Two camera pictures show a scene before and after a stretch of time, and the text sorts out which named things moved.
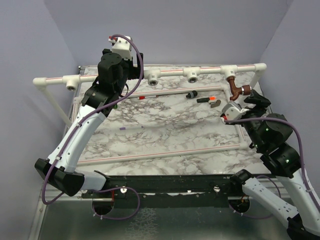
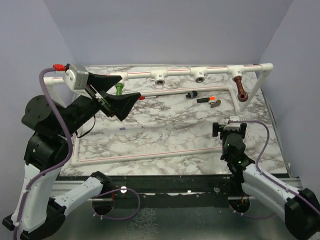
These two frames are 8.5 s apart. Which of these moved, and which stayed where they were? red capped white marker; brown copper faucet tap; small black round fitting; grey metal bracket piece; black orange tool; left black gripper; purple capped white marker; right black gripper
Moved: brown copper faucet tap; right black gripper; left black gripper
Stayed: black orange tool; small black round fitting; red capped white marker; purple capped white marker; grey metal bracket piece
